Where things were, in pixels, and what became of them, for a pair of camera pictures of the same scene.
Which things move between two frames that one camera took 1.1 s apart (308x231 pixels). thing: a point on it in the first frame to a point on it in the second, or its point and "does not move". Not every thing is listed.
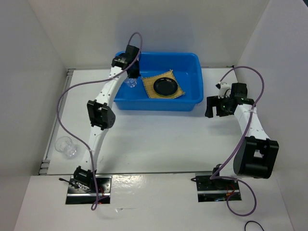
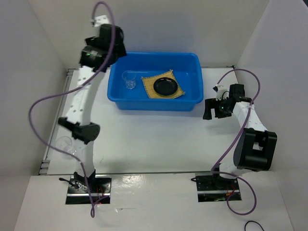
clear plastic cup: (132, 82) does not move
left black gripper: (136, 73) to (120, 49)
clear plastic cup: (64, 144) does not move
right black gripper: (214, 101) does not move
